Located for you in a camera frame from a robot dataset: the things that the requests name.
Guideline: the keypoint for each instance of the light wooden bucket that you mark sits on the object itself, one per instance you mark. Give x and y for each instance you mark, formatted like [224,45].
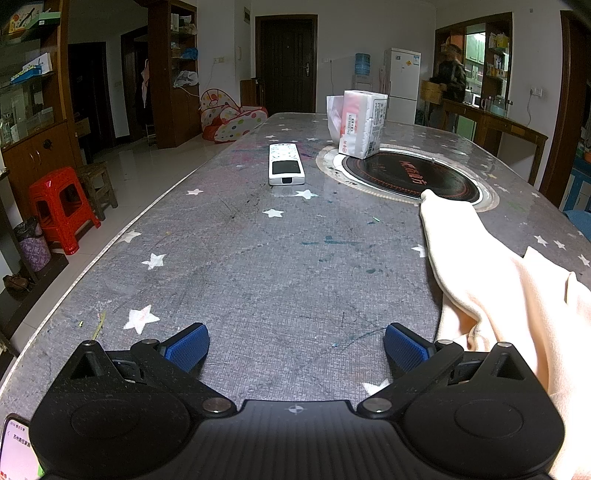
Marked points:
[430,92]

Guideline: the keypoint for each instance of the white pink tissue pack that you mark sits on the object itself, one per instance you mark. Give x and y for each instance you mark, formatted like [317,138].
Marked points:
[362,122]

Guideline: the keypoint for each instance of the dark wooden door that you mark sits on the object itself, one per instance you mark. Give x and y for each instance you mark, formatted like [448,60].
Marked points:
[286,64]

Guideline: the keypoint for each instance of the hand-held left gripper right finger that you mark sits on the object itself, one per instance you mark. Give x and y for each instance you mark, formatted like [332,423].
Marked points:
[406,346]

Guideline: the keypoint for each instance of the blue sofa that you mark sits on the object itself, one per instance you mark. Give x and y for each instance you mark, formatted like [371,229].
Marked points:
[579,219]

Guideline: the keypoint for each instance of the round black induction cooktop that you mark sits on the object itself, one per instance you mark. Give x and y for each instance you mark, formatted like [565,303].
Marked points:
[406,173]

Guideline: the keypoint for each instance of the cream knit garment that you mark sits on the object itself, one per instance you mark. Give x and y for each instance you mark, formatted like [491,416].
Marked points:
[508,295]

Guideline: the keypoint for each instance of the red plastic stool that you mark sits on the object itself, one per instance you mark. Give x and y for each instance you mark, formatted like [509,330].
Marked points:
[62,203]

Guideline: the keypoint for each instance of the tall wooden shelf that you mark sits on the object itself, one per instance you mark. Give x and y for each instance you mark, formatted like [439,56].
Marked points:
[178,69]

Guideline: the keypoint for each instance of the dark wooden side table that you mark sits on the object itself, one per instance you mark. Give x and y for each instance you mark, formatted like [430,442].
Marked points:
[489,122]

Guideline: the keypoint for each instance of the small wooden stool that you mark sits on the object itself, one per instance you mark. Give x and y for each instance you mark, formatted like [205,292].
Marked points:
[97,182]

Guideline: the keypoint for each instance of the black smartphone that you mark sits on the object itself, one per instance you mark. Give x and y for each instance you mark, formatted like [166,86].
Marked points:
[16,447]

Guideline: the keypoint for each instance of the pair of brown shoes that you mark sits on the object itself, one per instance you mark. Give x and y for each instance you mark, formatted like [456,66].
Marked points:
[16,281]

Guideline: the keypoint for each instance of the polka-dot play tent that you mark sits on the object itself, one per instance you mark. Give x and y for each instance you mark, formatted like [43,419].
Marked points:
[231,117]

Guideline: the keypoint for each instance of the water dispenser with blue bottle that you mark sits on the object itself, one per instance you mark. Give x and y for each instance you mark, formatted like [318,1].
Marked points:
[362,69]

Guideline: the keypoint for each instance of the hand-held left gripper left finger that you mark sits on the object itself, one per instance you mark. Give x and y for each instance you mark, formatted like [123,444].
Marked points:
[187,346]

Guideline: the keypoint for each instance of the white fridge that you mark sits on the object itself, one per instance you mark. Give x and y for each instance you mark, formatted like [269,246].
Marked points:
[404,83]

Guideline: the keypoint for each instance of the dark wooden door frame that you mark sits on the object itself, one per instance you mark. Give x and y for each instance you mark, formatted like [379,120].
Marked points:
[565,92]

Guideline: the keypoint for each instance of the white remote control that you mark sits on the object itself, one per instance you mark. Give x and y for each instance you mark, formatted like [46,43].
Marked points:
[286,161]

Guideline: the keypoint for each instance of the purple trash bin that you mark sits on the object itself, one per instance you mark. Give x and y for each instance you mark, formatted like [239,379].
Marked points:
[32,247]

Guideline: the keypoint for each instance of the pink hanging cloth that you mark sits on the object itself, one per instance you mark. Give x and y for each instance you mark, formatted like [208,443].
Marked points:
[145,83]

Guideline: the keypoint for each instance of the wooden display cabinet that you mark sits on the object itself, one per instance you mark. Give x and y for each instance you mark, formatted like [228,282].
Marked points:
[32,115]

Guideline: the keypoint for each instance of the wooden partition shelf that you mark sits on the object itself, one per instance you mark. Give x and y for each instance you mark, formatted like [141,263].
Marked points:
[496,50]

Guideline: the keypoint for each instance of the grey star-print tablecloth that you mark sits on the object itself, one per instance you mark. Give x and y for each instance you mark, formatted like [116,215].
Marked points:
[277,258]

